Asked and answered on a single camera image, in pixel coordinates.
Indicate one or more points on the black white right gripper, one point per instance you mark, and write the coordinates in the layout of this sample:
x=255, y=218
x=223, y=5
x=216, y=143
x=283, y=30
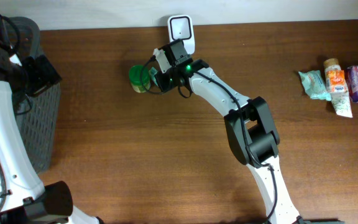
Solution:
x=161, y=78

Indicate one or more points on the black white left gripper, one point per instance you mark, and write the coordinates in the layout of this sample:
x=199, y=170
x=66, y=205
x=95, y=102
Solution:
x=35, y=66

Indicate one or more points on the small green tissue pack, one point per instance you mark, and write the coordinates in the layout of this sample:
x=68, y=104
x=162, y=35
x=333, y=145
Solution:
x=152, y=73

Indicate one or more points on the green cup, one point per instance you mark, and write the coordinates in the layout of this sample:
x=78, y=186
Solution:
x=139, y=79

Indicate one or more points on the teal wet wipes pack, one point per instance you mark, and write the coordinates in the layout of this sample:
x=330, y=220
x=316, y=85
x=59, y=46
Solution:
x=314, y=86

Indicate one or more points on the orange tissue pack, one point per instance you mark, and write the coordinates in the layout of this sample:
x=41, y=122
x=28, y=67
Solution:
x=335, y=81

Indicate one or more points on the white pouch with cork cap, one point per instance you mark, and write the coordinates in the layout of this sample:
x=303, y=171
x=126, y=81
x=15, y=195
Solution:
x=340, y=101

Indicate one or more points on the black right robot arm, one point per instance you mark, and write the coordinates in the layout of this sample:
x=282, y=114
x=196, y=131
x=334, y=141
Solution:
x=251, y=132

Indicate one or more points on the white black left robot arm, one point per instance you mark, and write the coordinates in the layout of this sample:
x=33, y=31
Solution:
x=24, y=198

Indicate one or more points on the grey plastic mesh basket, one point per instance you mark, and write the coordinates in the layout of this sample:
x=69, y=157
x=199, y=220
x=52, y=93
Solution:
x=37, y=99

